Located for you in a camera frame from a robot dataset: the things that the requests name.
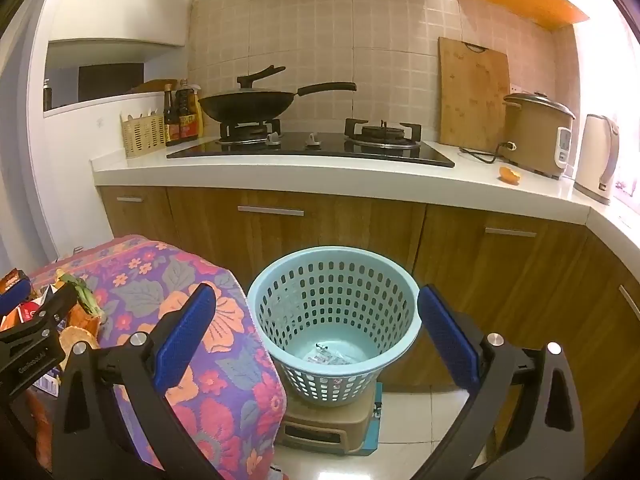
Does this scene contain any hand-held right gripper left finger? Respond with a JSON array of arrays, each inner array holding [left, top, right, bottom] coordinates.
[[50, 282, 226, 480]]

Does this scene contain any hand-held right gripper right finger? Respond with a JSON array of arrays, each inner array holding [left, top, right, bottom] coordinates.
[[415, 284, 586, 480]]

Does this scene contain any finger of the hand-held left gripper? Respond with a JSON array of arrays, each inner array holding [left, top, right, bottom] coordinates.
[[0, 277, 33, 318], [0, 288, 80, 359]]

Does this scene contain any green vegetable scrap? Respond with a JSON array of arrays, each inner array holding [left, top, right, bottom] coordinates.
[[55, 270, 108, 323]]

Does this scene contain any light blue plastic basket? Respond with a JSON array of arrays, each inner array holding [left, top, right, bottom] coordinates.
[[247, 246, 422, 407]]

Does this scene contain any red white packet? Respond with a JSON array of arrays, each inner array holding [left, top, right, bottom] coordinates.
[[15, 300, 43, 326]]

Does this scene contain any blue white box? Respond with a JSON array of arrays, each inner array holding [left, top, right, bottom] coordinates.
[[32, 367, 63, 396]]

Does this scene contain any tan round peel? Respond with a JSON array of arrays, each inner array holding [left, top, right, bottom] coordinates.
[[59, 325, 101, 356]]

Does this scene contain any floral tablecloth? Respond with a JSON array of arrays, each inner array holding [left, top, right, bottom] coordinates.
[[27, 234, 287, 480]]

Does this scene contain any wooden cabinet door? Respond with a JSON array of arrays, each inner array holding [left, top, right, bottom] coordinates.
[[415, 205, 588, 396], [167, 188, 426, 281], [565, 232, 640, 471], [97, 186, 173, 251]]

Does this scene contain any blue flat board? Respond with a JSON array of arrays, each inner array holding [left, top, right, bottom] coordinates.
[[364, 382, 385, 453]]

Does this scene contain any white crumpled wrapper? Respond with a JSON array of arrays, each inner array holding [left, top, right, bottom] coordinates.
[[302, 342, 361, 367]]

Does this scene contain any beige plastic stool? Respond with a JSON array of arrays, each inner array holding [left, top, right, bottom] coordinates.
[[275, 380, 383, 456]]

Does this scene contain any wicker utensil holder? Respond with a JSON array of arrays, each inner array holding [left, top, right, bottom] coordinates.
[[120, 110, 167, 159]]

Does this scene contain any dark sauce bottle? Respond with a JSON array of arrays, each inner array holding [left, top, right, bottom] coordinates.
[[164, 84, 181, 147]]

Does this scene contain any beige rice cooker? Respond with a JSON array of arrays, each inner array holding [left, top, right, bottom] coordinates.
[[502, 91, 576, 179]]

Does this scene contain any black glass gas stove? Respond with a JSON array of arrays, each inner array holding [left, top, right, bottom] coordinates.
[[166, 117, 456, 168]]

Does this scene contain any white electric kettle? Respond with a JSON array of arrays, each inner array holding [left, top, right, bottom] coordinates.
[[573, 114, 621, 206]]

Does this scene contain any black wok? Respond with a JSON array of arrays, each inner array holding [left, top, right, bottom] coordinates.
[[198, 82, 357, 124]]

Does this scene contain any wooden cutting board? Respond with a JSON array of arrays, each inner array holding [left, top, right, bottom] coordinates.
[[438, 36, 511, 153]]

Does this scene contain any black power cord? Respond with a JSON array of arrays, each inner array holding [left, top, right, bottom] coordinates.
[[459, 141, 516, 166]]

